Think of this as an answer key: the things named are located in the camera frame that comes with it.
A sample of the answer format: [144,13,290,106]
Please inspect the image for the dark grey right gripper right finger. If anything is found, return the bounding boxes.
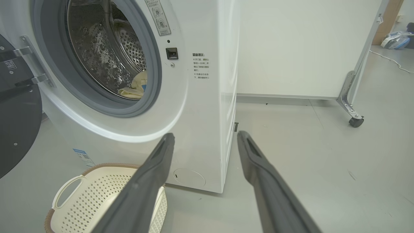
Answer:
[237,131,322,233]

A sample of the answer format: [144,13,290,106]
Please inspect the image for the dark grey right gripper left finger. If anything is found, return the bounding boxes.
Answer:
[92,133,176,233]

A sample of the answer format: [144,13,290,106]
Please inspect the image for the cream printed garment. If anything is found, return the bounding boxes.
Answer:
[131,71,148,93]

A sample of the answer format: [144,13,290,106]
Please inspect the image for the washing machine door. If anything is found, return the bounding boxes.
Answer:
[0,32,55,179]

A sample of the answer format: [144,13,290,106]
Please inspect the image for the white washing machine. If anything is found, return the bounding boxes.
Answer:
[0,0,240,194]

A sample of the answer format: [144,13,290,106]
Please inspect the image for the stainless steel washing machine drum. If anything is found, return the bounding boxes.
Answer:
[66,0,147,100]

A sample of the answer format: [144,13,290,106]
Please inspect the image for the cream perforated laundry basket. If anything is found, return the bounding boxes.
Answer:
[44,163,168,233]

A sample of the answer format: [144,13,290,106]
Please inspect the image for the blue energy label sticker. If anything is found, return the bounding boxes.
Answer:
[73,149,96,168]

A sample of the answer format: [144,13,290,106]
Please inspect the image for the white rolling partition panel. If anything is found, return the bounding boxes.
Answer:
[236,0,390,128]

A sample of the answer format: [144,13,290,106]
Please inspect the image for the grey warning sticker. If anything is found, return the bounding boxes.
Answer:
[145,0,171,36]

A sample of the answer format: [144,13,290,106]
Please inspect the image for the clear plastic bag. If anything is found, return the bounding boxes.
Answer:
[381,31,413,50]

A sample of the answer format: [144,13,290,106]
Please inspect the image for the brown cardboard box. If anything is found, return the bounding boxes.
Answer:
[372,0,405,46]

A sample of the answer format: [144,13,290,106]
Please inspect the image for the white floor cable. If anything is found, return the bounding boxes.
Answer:
[370,50,414,73]

